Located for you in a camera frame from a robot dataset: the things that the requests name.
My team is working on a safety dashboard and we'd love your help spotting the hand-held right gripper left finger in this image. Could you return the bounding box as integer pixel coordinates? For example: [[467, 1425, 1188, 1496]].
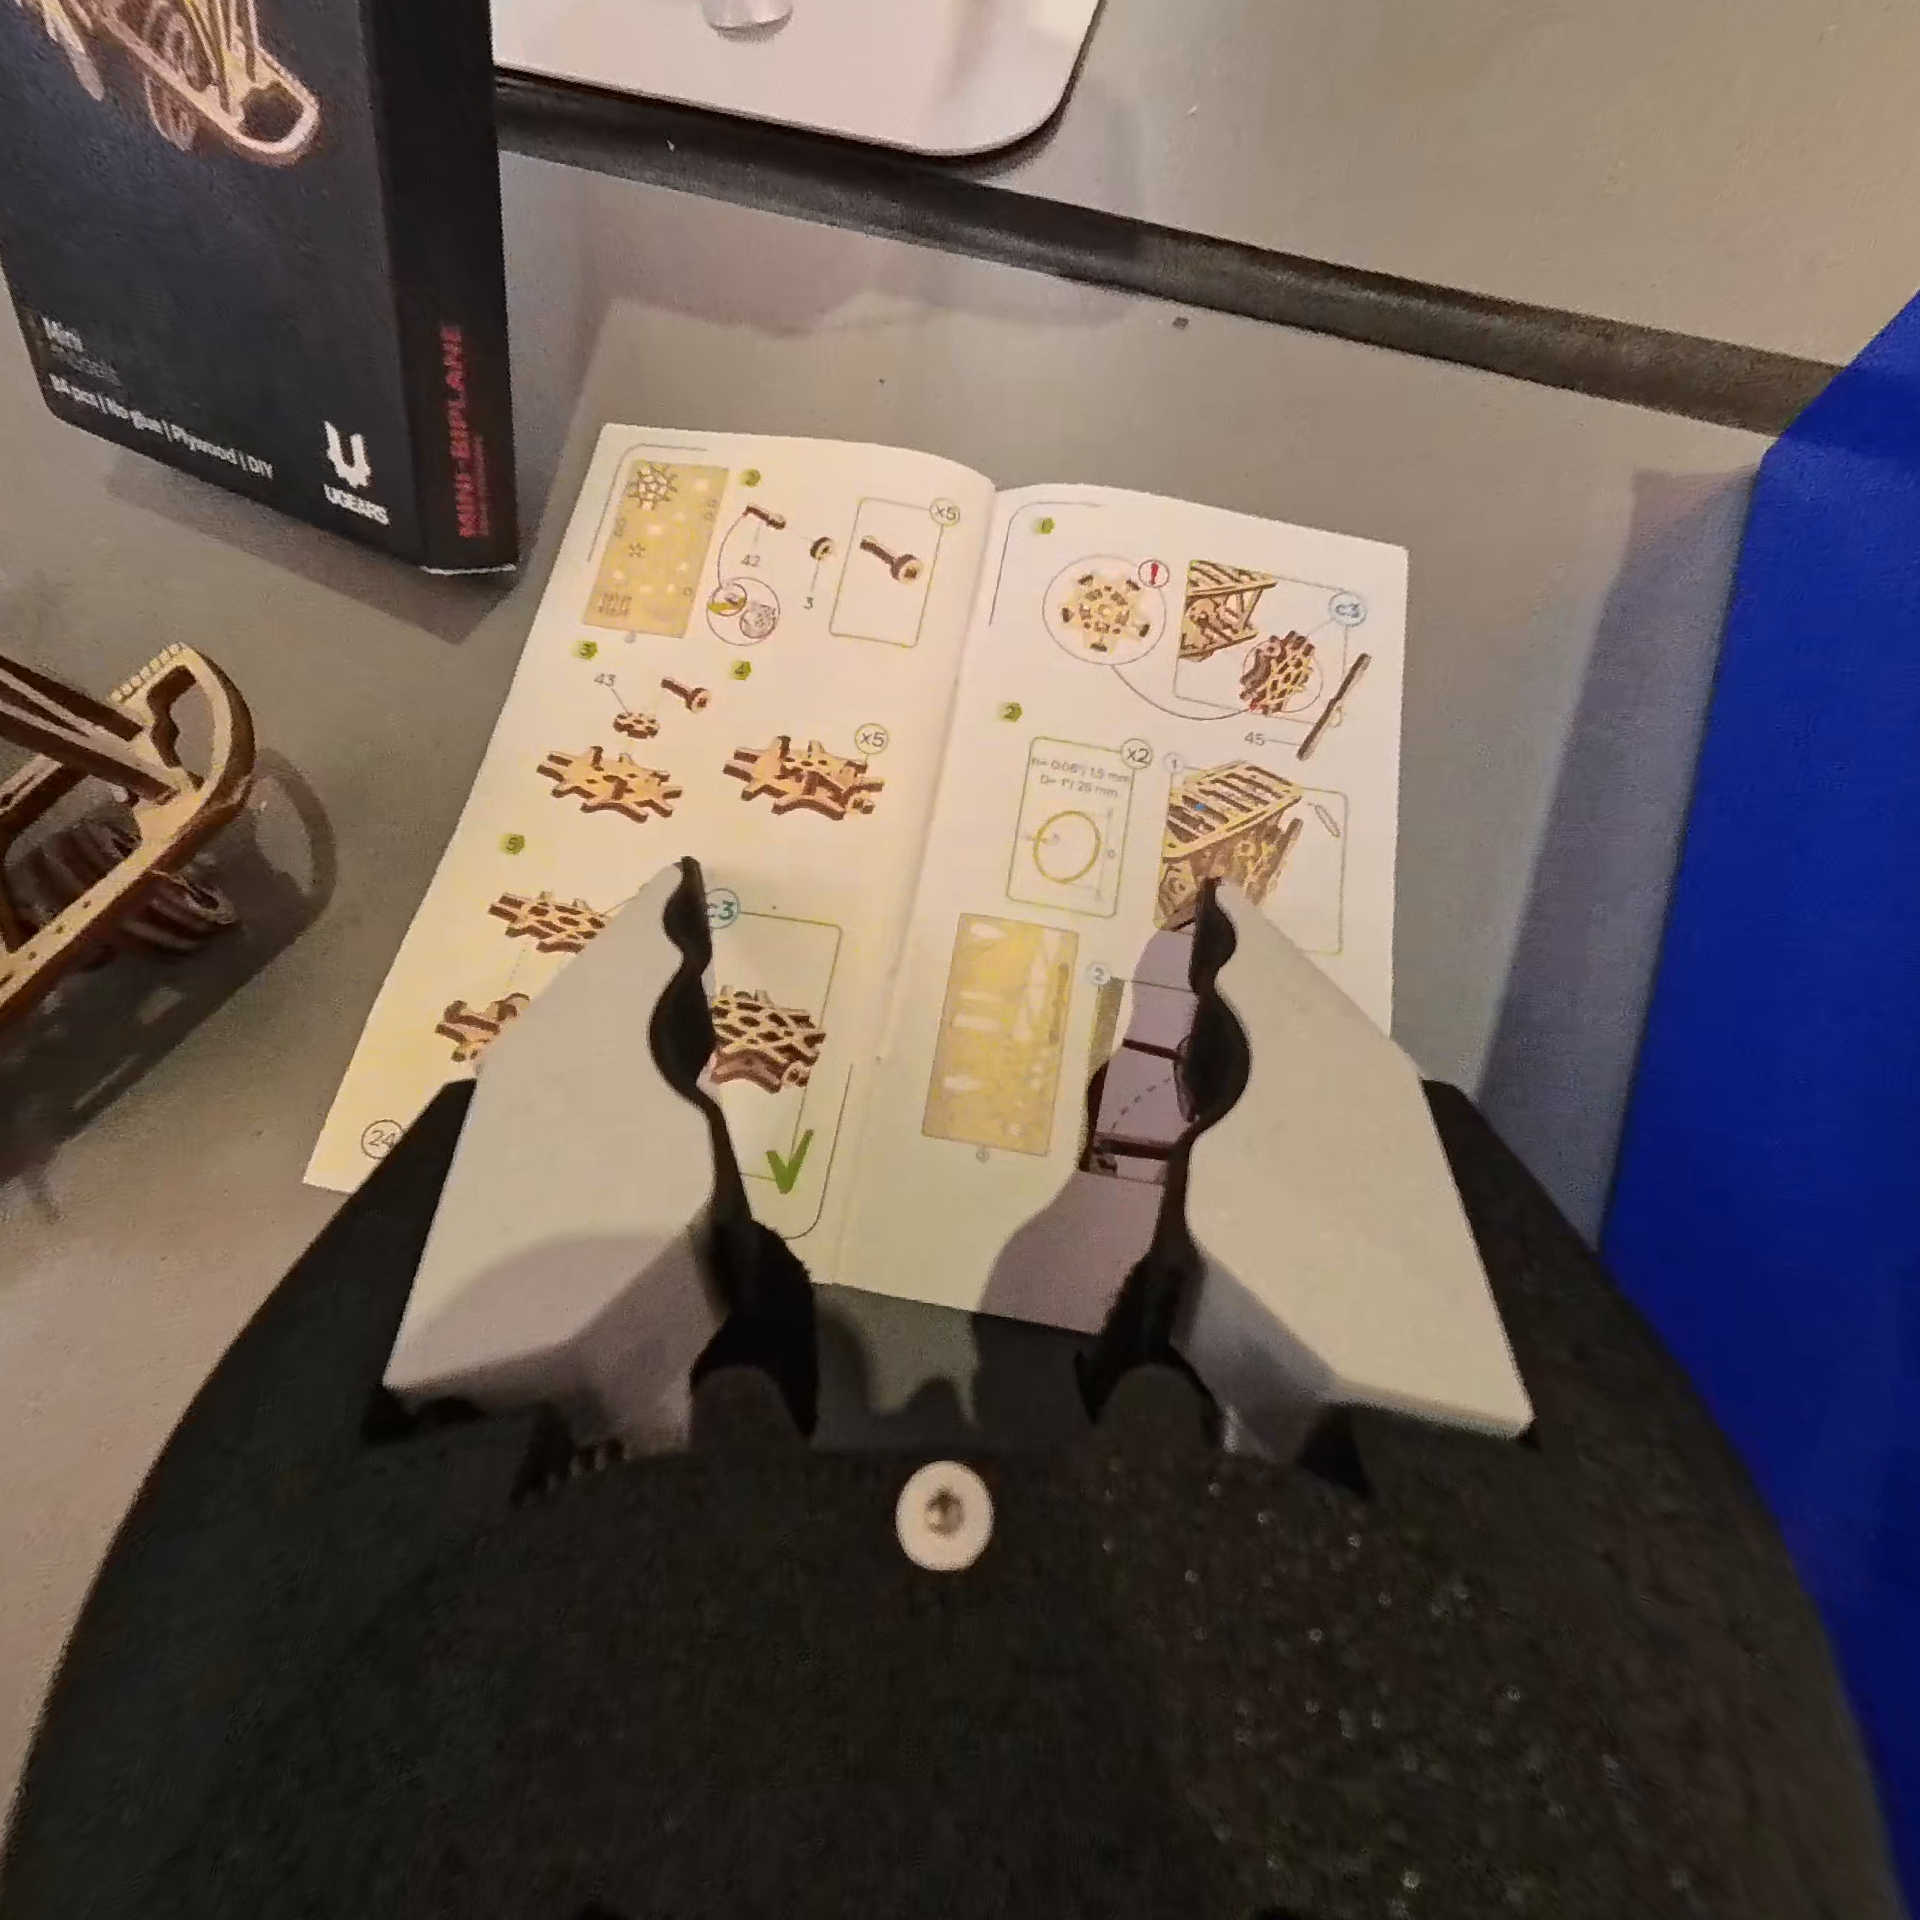
[[381, 854, 756, 1415]]

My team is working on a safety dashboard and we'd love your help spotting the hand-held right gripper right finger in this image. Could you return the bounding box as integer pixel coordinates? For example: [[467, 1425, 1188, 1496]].
[[1085, 877, 1539, 1468]]

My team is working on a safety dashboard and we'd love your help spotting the blue box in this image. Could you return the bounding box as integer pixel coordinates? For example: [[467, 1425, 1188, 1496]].
[[1596, 294, 1920, 1522]]

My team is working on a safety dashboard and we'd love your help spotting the instruction booklet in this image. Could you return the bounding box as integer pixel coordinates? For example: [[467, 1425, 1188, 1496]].
[[303, 419, 1413, 1342]]

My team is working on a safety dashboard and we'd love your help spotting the wooden biplane model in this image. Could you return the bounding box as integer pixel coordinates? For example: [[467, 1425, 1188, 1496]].
[[0, 638, 260, 1031]]

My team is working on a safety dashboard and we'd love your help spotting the black model kit box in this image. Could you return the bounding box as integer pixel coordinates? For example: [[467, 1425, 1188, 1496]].
[[0, 0, 518, 580]]

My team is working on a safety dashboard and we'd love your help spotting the white monitor stand base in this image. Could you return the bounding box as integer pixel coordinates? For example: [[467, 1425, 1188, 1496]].
[[491, 0, 1105, 164]]

